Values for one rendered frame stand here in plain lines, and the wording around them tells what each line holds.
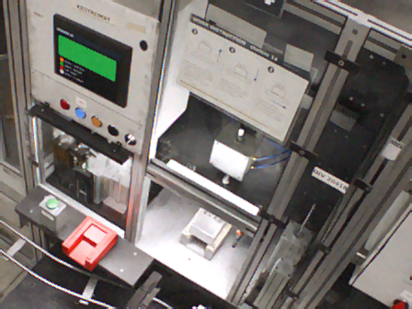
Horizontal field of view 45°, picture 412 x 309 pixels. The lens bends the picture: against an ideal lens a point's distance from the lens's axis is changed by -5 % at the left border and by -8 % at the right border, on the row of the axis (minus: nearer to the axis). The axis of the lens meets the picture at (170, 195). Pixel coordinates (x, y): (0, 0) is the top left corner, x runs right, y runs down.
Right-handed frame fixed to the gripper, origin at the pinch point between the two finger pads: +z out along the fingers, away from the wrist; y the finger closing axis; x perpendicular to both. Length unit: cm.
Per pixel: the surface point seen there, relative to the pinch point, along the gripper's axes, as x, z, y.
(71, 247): 34.3, 5.0, -17.5
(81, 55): 41, 18, 53
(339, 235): -39, 21, 36
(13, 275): 87, 17, -112
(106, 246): 24.6, 12.2, -16.0
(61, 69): 48, 18, 45
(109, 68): 31, 18, 53
